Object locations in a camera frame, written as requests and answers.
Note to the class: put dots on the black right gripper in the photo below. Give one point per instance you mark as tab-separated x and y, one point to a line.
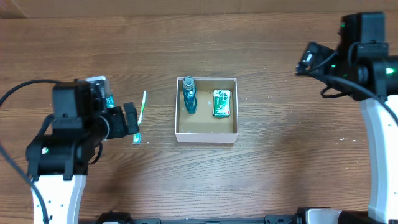
313	57

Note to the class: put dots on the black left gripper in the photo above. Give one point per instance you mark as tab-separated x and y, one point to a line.
119	127

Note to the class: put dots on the blue mouthwash bottle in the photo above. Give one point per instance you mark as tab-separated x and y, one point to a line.
189	93

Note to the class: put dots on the green white soap bar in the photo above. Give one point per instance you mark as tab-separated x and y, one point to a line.
221	103

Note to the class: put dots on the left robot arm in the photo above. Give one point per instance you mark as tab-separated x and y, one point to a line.
69	141

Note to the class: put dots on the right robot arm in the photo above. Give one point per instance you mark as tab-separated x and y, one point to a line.
361	68

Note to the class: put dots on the green white toothbrush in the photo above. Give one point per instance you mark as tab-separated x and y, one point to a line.
137	136

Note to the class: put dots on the red green toothpaste tube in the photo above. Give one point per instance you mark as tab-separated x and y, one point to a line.
110	101

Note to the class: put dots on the white open cardboard box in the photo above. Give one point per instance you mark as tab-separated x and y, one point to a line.
202	126

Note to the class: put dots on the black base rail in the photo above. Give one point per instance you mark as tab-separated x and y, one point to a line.
126	218

